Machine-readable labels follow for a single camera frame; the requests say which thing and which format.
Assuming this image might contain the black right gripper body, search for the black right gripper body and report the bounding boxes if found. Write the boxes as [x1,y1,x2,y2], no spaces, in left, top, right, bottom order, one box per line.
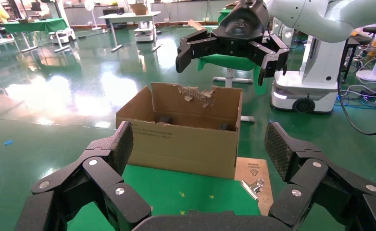
[212,0,272,57]

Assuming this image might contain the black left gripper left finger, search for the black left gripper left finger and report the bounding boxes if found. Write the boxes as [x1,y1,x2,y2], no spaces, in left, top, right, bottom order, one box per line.
[14,121,152,231]

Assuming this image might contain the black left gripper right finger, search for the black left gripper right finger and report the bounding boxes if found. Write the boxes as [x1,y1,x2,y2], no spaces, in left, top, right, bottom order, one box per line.
[264,122,376,231]

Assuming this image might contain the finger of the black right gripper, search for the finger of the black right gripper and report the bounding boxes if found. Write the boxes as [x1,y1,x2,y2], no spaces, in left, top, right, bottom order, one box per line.
[248,34,290,87]
[175,29,222,73]

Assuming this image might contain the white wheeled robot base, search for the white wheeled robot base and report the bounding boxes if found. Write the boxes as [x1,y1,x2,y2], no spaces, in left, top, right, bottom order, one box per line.
[270,35,346,115]

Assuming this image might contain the brown cardboard box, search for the brown cardboard box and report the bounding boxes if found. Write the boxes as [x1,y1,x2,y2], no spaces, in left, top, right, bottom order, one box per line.
[130,3,149,16]

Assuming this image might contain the large open cardboard carton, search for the large open cardboard carton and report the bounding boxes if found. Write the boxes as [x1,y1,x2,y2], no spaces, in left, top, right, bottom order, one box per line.
[115,83,243,180]

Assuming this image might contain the wooden slat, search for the wooden slat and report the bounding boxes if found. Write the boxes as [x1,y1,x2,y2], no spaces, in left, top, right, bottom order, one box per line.
[188,19,208,33]

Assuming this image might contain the small white mobile robot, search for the small white mobile robot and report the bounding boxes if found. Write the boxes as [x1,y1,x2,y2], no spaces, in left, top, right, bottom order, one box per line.
[134,21,154,43]
[48,28,76,44]

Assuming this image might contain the silver binder clip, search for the silver binder clip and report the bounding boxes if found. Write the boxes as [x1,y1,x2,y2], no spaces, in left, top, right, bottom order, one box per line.
[239,179,265,201]

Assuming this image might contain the white desk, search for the white desk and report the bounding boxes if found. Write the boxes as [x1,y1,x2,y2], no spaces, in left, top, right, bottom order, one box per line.
[98,11,163,53]

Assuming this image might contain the black side table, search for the black side table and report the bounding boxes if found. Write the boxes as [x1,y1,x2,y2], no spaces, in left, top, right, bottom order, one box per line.
[342,37,372,80]

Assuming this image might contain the white round floor stand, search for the white round floor stand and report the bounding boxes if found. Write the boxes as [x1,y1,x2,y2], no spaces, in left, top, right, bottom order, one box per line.
[356,20,376,82]

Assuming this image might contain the black round stool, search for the black round stool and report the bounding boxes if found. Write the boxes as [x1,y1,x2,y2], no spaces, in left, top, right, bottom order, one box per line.
[361,26,376,61]

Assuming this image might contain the white standing fan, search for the white standing fan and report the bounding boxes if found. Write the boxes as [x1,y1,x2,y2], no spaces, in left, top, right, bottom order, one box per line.
[83,0,102,31]

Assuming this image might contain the green covered long table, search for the green covered long table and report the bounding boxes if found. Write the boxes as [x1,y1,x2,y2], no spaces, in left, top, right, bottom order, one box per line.
[2,18,71,53]

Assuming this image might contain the green covered pedestal table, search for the green covered pedestal table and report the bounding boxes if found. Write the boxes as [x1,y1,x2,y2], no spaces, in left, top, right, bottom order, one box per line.
[197,8,267,96]

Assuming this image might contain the tangled floor cables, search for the tangled floor cables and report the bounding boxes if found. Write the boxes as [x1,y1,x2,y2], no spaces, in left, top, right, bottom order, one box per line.
[339,81,376,120]

